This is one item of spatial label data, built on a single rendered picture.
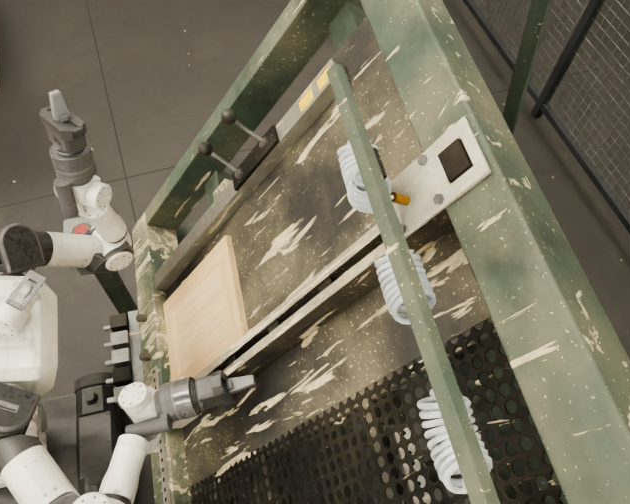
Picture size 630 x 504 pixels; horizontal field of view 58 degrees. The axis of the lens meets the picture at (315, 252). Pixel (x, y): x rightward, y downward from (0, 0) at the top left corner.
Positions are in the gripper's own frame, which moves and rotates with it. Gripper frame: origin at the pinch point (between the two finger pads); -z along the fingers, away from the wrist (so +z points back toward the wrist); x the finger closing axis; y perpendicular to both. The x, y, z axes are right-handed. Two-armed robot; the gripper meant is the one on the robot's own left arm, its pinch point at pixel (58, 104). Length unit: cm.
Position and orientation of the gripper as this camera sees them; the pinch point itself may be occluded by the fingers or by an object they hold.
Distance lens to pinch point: 135.8
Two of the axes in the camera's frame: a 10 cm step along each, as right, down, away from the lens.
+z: -0.7, 7.2, 6.9
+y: -6.8, 4.8, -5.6
